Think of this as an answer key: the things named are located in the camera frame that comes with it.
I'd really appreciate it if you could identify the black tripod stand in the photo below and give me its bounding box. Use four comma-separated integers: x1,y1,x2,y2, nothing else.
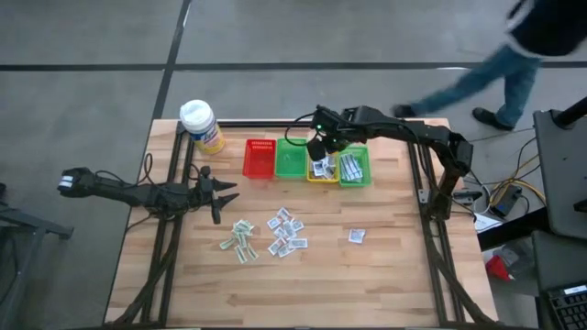
0,181,75,330

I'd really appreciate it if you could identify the yellow plastic basket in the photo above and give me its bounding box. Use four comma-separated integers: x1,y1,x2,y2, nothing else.
306,142,339,185

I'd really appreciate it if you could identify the black power brick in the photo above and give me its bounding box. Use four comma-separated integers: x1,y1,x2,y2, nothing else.
489,185,522,220

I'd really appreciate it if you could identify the person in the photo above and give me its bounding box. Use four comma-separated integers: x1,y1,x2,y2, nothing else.
391,0,587,133

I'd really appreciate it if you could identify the white paper sheet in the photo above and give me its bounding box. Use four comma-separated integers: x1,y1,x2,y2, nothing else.
471,211,504,234

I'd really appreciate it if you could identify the black keyboard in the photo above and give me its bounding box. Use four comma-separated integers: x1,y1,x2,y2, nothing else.
544,282,587,330

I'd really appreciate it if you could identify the black aluminium rig frame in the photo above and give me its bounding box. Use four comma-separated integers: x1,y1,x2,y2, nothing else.
105,119,501,330

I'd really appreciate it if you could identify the red plastic basket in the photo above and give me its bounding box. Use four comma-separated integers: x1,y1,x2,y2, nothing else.
241,138,277,181

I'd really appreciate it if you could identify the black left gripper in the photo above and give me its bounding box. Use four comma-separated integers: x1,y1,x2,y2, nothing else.
196,165,241,226

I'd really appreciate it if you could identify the yellow cable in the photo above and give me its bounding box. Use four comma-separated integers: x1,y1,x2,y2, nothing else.
520,181,548,203

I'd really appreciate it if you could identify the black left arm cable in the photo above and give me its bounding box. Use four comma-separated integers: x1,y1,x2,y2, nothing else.
138,151,154,184

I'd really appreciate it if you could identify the Lysol wipes canister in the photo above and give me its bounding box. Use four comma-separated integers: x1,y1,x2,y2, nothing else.
178,99,227,156

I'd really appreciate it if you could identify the thick black post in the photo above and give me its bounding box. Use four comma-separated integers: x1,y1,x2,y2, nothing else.
551,94,587,130

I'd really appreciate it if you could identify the red floor object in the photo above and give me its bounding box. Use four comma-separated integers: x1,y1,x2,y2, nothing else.
484,254,514,282

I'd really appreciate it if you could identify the grey side table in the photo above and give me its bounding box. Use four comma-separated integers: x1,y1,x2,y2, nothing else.
532,108,587,240

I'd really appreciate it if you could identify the green plastic basket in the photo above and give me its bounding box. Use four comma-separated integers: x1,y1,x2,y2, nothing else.
338,146,372,188
274,137,308,180

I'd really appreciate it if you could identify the dark grey desk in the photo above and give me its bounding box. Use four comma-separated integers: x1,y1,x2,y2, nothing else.
530,228,587,330

